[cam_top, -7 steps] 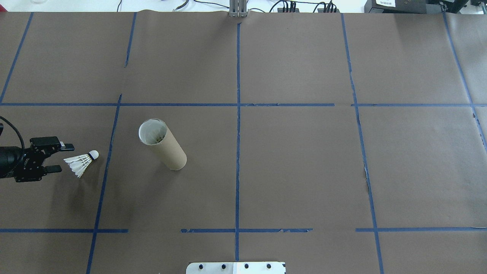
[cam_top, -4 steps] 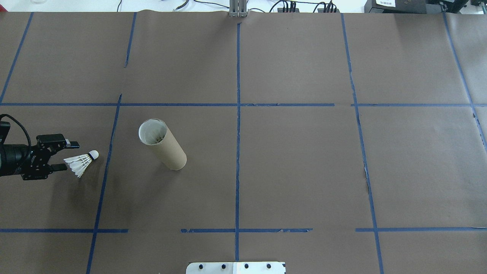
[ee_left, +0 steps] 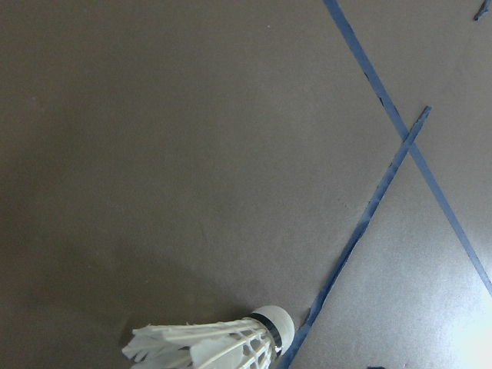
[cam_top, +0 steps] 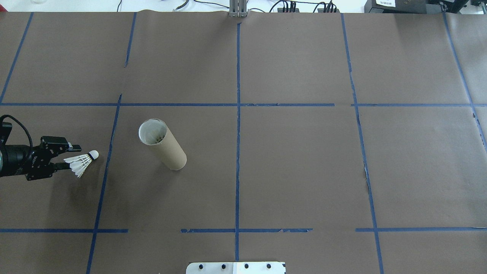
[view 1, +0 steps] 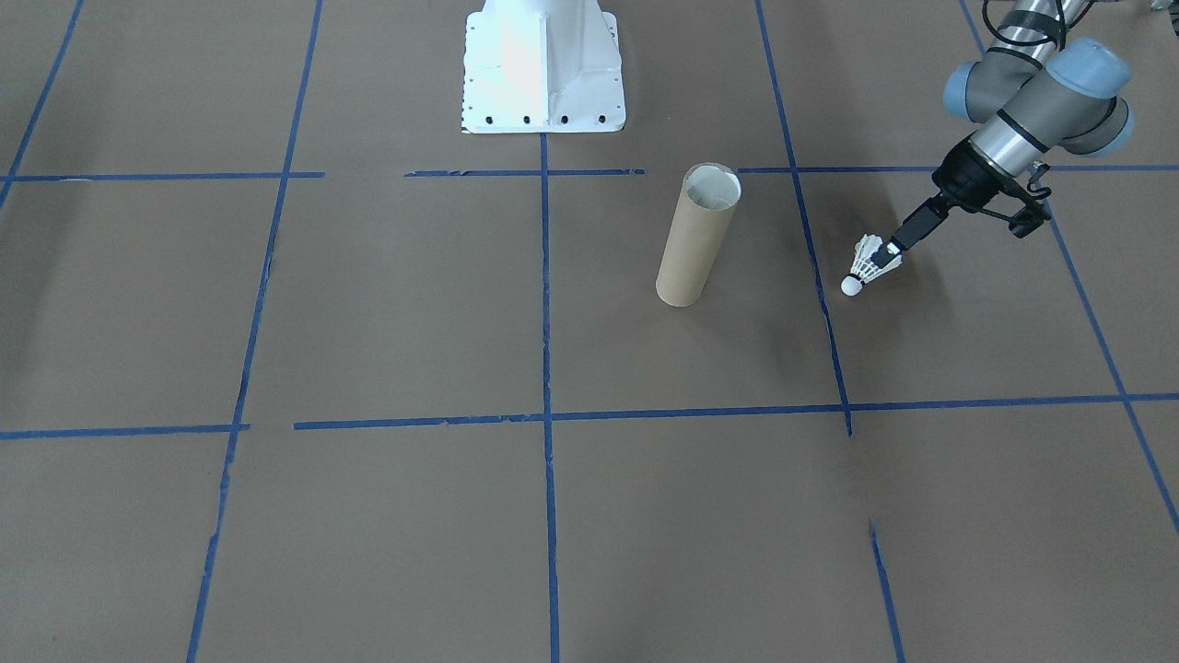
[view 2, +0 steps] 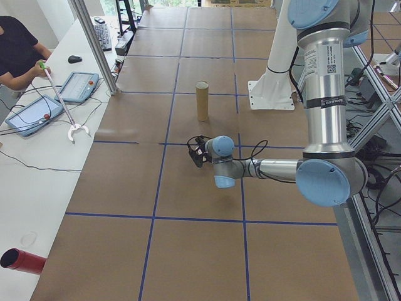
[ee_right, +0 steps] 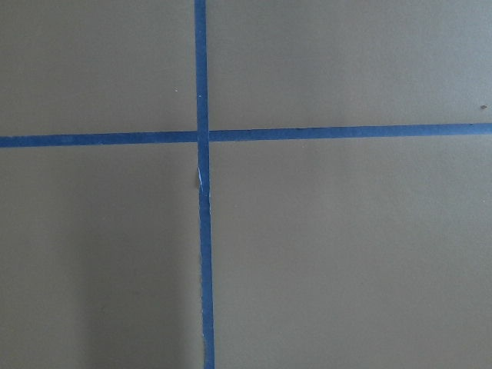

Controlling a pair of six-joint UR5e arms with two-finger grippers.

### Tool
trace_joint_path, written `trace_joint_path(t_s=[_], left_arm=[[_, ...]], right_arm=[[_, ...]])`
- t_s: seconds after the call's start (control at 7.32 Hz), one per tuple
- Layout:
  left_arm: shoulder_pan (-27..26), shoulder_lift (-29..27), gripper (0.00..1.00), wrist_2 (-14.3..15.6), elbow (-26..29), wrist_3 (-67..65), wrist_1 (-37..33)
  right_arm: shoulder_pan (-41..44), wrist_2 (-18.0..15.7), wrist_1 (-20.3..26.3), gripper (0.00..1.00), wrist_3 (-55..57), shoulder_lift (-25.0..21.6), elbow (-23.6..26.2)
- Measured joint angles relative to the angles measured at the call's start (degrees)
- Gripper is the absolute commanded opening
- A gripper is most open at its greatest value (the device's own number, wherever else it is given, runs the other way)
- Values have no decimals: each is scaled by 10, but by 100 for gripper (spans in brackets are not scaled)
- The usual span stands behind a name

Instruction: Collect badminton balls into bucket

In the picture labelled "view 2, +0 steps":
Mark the reacher grabber stick white claw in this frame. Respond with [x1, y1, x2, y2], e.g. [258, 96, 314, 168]
[38, 61, 92, 145]

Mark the person's right forearm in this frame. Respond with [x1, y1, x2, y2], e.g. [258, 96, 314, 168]
[0, 64, 40, 92]

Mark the person's right hand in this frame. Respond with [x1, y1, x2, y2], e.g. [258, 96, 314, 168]
[34, 62, 53, 79]

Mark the brown cardboard shuttlecock tube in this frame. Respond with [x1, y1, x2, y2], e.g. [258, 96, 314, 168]
[195, 80, 210, 122]

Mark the white metal mounting plate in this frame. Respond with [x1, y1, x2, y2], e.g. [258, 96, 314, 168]
[247, 0, 296, 111]

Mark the dark box with white label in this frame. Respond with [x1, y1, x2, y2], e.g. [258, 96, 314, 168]
[114, 31, 135, 56]

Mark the blue robot teach pendant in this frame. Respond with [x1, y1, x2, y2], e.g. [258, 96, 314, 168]
[4, 93, 65, 138]
[55, 71, 100, 106]

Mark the white side desk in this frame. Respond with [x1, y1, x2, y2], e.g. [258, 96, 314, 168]
[0, 14, 142, 301]

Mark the black computer keyboard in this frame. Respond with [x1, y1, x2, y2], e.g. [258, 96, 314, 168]
[93, 22, 113, 53]

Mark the black metal rack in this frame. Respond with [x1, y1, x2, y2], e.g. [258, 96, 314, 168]
[115, 0, 139, 36]

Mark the green and black device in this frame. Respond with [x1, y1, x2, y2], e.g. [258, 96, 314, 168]
[346, 67, 366, 88]

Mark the black power adapter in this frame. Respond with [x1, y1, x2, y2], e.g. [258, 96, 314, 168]
[365, 90, 382, 109]

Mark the clear round plastic lid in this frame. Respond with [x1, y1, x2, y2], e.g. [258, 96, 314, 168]
[19, 231, 40, 248]

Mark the red cylindrical tube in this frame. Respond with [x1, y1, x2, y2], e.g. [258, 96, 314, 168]
[0, 247, 48, 276]

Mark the brown cylindrical tool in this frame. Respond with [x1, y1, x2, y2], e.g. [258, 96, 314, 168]
[377, 67, 400, 92]

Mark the person in black shirt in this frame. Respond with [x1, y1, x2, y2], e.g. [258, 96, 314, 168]
[0, 15, 53, 92]

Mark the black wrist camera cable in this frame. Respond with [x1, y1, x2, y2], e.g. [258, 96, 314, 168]
[233, 139, 270, 164]

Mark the black pendant cable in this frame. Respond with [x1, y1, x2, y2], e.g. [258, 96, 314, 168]
[0, 149, 83, 173]

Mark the aluminium profile post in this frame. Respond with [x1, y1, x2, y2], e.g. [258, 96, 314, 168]
[69, 0, 119, 96]

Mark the metal V-shaped frame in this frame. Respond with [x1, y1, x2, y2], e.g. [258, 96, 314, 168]
[333, 46, 401, 301]

